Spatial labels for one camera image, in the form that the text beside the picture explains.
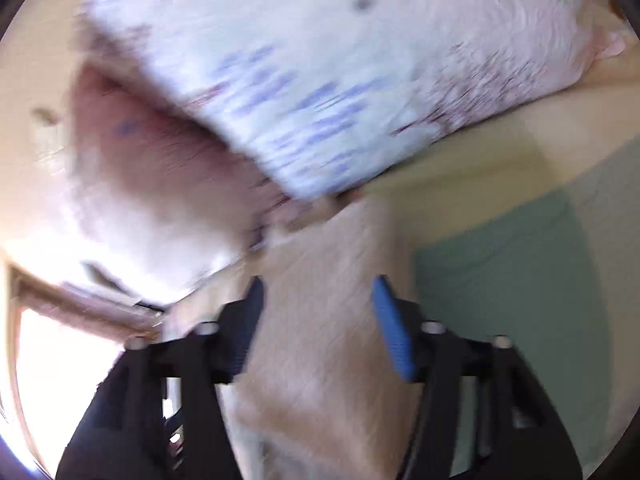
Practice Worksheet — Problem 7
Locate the beige cable knit sweater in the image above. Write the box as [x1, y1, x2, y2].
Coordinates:
[162, 194, 426, 480]

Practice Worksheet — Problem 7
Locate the pastel patchwork bed sheet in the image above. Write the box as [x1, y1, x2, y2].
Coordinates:
[370, 9, 639, 479]

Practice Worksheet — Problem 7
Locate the white wall switch socket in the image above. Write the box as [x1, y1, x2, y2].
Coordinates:
[29, 107, 68, 160]

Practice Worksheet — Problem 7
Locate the pink floral lower pillow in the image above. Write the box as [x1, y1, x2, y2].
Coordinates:
[70, 63, 304, 307]

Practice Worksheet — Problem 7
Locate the wooden framed window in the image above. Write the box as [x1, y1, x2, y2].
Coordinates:
[1, 262, 164, 477]

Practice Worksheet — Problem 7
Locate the white floral top pillow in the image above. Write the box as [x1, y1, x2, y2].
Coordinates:
[79, 0, 628, 200]

